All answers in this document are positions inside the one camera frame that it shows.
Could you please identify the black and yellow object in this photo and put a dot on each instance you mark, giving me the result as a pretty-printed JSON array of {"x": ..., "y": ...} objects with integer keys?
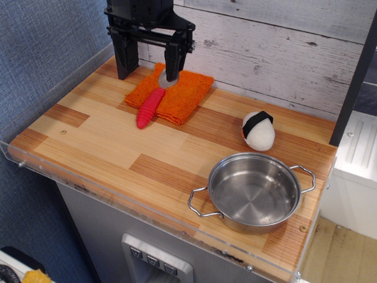
[{"x": 19, "y": 262}]

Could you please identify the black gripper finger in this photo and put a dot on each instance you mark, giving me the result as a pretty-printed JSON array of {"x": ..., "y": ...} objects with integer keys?
[
  {"x": 175, "y": 55},
  {"x": 126, "y": 51}
]

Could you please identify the silver dispenser button panel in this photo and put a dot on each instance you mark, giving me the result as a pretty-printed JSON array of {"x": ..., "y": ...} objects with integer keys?
[{"x": 148, "y": 263}]

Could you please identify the red handled metal spoon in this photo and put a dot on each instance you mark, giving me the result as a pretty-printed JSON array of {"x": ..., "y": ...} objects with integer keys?
[{"x": 148, "y": 109}]

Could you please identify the grey toy fridge cabinet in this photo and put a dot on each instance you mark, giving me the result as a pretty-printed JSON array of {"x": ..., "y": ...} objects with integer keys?
[{"x": 101, "y": 227}]

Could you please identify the white plush egg black band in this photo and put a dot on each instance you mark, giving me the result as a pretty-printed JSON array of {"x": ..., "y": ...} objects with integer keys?
[{"x": 258, "y": 131}]

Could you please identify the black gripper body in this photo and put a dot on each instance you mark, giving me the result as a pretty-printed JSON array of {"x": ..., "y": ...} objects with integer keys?
[{"x": 151, "y": 22}]

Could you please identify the orange knitted cloth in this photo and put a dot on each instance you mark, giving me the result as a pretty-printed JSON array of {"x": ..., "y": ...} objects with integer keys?
[{"x": 179, "y": 101}]

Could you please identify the clear acrylic table guard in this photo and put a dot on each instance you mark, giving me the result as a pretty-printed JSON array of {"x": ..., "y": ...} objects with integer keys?
[{"x": 62, "y": 113}]

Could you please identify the stainless steel pot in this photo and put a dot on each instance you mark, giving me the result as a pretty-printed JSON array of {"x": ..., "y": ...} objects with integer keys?
[{"x": 253, "y": 193}]

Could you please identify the dark right vertical post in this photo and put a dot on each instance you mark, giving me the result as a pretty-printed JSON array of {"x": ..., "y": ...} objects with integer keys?
[{"x": 355, "y": 85}]

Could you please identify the white ridged side counter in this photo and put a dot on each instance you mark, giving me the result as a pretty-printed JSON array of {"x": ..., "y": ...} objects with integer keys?
[{"x": 349, "y": 199}]

